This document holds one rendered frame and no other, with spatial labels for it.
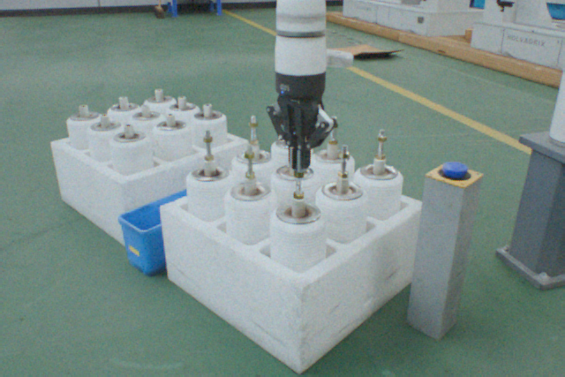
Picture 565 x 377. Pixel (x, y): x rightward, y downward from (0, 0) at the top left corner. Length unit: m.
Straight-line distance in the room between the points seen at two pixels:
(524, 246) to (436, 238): 0.36
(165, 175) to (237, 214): 0.38
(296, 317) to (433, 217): 0.28
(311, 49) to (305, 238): 0.30
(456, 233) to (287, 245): 0.28
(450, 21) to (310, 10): 3.56
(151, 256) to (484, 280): 0.72
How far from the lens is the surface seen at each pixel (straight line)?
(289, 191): 0.93
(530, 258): 1.19
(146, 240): 1.08
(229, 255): 0.87
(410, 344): 0.96
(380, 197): 0.96
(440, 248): 0.88
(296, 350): 0.85
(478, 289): 1.14
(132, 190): 1.17
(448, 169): 0.83
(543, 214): 1.14
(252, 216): 0.86
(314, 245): 0.80
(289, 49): 0.70
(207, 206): 0.95
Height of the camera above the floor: 0.64
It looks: 23 degrees down
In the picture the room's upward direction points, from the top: straight up
